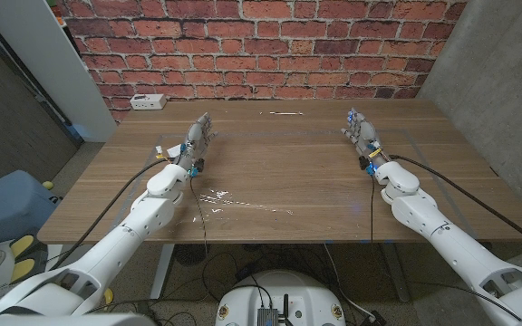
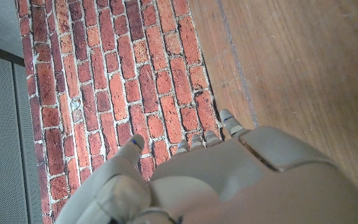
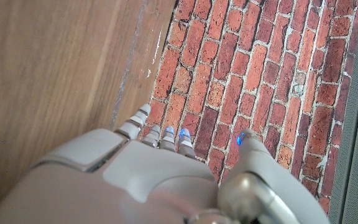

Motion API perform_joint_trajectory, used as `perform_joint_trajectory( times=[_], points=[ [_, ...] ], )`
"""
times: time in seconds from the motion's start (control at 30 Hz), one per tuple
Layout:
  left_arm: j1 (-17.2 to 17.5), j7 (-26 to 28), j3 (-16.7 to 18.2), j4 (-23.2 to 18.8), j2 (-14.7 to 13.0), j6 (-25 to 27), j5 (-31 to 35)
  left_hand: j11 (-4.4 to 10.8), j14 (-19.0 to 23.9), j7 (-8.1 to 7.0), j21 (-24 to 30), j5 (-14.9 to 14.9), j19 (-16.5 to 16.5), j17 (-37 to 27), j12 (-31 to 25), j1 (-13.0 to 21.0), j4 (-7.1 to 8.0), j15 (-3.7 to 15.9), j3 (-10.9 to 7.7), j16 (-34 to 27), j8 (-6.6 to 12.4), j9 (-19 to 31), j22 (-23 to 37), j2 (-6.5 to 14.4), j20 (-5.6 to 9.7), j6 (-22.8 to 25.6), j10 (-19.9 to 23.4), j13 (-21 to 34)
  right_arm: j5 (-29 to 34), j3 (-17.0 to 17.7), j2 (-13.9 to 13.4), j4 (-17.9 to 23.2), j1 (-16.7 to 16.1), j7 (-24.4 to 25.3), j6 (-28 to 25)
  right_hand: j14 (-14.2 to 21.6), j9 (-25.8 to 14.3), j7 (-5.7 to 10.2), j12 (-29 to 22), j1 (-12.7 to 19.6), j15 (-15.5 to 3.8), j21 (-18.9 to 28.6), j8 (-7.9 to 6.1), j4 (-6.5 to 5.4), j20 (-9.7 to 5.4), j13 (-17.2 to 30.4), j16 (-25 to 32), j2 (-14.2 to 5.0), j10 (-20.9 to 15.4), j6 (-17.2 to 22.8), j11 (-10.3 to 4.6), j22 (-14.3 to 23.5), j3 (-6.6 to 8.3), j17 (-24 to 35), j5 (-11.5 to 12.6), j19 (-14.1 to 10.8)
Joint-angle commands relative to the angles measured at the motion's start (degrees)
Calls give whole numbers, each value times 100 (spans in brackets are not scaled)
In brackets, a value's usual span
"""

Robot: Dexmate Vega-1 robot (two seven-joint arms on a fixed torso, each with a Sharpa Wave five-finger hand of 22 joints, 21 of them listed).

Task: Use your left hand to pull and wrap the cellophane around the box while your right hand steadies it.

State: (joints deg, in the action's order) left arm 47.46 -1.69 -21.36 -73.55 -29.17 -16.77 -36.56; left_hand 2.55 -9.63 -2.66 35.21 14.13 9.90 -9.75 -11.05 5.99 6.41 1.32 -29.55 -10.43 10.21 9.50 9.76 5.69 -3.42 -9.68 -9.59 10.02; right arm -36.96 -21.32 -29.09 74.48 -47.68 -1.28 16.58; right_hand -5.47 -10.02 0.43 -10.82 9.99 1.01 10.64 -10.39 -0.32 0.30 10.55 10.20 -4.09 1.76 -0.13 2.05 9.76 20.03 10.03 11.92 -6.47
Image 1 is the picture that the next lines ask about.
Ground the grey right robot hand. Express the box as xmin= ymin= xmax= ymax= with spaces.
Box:
xmin=340 ymin=107 xmax=392 ymax=177

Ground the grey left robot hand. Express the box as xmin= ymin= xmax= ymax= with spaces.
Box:
xmin=172 ymin=112 xmax=219 ymax=177

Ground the clear cellophane sheet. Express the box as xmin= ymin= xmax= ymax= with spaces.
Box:
xmin=165 ymin=110 xmax=307 ymax=227

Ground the small silver electronics box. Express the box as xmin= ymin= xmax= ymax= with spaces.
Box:
xmin=256 ymin=307 xmax=280 ymax=326

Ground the white power strip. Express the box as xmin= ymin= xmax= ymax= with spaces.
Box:
xmin=129 ymin=93 xmax=168 ymax=111

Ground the black round grille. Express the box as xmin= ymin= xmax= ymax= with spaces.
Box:
xmin=173 ymin=244 xmax=211 ymax=267

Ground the red brick printed backdrop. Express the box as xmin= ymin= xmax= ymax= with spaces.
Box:
xmin=54 ymin=0 xmax=469 ymax=123

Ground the white table leg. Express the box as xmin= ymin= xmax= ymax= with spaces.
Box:
xmin=150 ymin=244 xmax=176 ymax=301

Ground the grey table leg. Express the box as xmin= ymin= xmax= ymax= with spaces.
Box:
xmin=381 ymin=244 xmax=411 ymax=303

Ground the white partition panel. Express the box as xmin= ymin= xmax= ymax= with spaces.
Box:
xmin=0 ymin=0 xmax=118 ymax=144

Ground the white robot torso base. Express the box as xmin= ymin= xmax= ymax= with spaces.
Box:
xmin=215 ymin=270 xmax=347 ymax=326

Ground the blue grey container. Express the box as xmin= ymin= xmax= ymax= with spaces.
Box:
xmin=0 ymin=169 xmax=63 ymax=248

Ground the black item with yellow pads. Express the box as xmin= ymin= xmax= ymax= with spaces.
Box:
xmin=9 ymin=234 xmax=49 ymax=284

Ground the thin black left wrist cable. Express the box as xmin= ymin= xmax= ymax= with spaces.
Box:
xmin=189 ymin=175 xmax=210 ymax=257

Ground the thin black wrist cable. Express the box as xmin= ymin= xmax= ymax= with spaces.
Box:
xmin=369 ymin=175 xmax=375 ymax=245
xmin=189 ymin=175 xmax=210 ymax=257

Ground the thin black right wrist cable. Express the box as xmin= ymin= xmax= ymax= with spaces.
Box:
xmin=369 ymin=175 xmax=375 ymax=245

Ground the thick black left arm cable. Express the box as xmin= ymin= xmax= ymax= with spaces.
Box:
xmin=47 ymin=157 xmax=174 ymax=273

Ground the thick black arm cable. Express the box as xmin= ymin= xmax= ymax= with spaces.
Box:
xmin=390 ymin=154 xmax=522 ymax=255
xmin=47 ymin=157 xmax=174 ymax=273

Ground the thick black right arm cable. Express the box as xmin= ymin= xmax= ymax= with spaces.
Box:
xmin=390 ymin=154 xmax=522 ymax=255

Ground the white floor cable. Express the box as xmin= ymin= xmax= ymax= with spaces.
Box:
xmin=323 ymin=244 xmax=376 ymax=319

